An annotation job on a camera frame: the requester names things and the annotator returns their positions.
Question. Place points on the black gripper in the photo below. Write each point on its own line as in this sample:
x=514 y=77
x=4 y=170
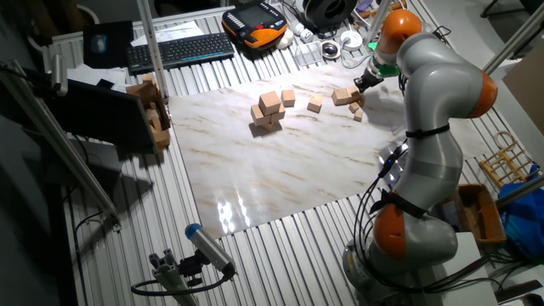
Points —
x=370 y=78

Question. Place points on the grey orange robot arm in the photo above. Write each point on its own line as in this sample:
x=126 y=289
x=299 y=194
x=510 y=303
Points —
x=438 y=85

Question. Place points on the white paper stack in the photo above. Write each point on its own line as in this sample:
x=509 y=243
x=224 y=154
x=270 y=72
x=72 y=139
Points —
x=85 y=74

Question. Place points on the white round device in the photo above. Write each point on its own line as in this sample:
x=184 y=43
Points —
x=352 y=40

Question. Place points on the vertical silver pole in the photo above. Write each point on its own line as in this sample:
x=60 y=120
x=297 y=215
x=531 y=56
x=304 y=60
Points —
x=376 y=21

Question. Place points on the wooden stick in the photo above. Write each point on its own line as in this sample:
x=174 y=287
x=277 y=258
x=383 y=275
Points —
x=370 y=13

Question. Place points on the black filament spool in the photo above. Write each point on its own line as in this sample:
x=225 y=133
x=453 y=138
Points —
x=327 y=13

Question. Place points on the white plug adapter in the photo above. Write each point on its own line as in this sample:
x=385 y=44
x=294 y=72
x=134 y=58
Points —
x=299 y=30

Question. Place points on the white egg-shaped object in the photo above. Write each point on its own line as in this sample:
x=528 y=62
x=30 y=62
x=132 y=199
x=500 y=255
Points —
x=285 y=39

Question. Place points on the orange black teach pendant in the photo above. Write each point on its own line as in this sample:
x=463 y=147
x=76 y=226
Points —
x=255 y=25

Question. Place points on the marble pattern mat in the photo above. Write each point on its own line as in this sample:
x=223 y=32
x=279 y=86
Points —
x=276 y=178

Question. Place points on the wooden slat rack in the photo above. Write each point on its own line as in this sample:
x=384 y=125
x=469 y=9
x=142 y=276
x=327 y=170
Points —
x=501 y=163

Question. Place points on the brown cardboard board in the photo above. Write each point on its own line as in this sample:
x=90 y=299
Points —
x=527 y=93

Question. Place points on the black keyboard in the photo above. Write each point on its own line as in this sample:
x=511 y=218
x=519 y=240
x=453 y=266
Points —
x=178 y=53

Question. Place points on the white paper sheet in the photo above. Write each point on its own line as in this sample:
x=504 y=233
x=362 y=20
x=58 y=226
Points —
x=178 y=32

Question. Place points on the wooden block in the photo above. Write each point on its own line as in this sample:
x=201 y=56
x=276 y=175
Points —
x=149 y=79
x=162 y=138
x=153 y=119

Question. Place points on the blue bag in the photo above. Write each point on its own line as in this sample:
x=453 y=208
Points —
x=523 y=229

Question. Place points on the cardboard box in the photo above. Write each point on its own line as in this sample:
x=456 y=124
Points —
x=144 y=92

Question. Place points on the black mouse pad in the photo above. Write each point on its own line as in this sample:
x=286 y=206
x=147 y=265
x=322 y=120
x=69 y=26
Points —
x=115 y=47

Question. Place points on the black monitor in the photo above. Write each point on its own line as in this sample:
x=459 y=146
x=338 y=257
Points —
x=106 y=115

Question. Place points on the grey computer mouse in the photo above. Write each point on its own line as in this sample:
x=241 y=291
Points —
x=98 y=43

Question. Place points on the short aluminium profile stand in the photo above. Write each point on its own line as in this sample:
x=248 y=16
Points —
x=170 y=280

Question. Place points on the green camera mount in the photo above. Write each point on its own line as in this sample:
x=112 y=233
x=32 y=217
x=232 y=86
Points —
x=389 y=71

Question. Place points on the aluminium frame profile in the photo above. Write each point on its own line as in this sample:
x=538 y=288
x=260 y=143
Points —
x=518 y=38
x=152 y=47
x=85 y=178
x=518 y=193

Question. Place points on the white pedestal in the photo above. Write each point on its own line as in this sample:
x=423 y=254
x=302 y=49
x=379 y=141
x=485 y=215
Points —
x=467 y=272

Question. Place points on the grey camera with blue end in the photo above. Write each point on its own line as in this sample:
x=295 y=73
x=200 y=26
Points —
x=210 y=248

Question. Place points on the black camera clamp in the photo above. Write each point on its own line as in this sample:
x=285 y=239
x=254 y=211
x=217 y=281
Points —
x=191 y=268

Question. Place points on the grey frame-mounted device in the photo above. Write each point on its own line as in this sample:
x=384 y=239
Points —
x=58 y=74

